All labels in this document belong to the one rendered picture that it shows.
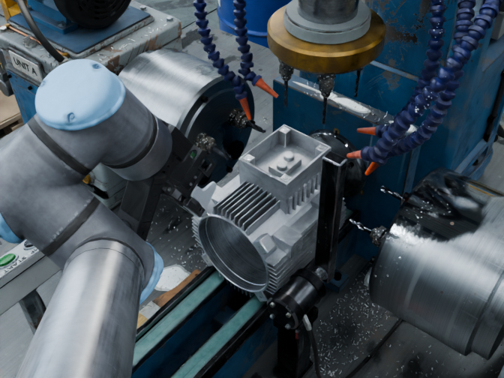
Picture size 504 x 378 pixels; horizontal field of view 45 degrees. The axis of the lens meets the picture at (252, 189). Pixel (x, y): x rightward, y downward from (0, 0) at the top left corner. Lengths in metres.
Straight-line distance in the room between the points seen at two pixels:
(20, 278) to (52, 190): 0.31
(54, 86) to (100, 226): 0.16
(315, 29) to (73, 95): 0.38
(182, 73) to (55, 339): 0.77
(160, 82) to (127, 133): 0.46
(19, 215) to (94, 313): 0.23
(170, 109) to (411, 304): 0.54
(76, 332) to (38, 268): 0.53
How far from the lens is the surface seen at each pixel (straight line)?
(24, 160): 0.72
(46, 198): 0.72
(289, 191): 0.97
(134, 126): 0.73
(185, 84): 1.15
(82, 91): 0.70
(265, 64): 1.89
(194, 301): 1.09
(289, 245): 0.96
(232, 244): 1.11
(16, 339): 1.27
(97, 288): 0.57
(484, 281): 0.90
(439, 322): 0.95
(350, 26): 0.92
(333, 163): 0.83
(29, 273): 1.01
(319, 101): 1.14
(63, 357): 0.46
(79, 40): 1.31
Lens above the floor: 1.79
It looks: 43 degrees down
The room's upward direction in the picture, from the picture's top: 1 degrees counter-clockwise
